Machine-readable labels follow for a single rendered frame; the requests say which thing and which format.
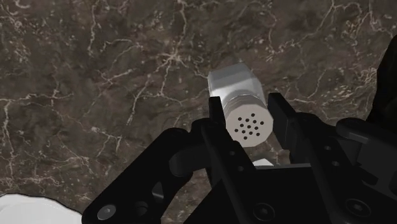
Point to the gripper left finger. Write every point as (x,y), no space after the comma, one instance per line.
(145,180)

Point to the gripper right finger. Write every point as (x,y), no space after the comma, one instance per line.
(347,155)

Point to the black rounded object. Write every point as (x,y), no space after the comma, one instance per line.
(387,90)

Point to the white salt shaker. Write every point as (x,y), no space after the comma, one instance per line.
(238,93)

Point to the white dish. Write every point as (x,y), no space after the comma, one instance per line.
(28,211)

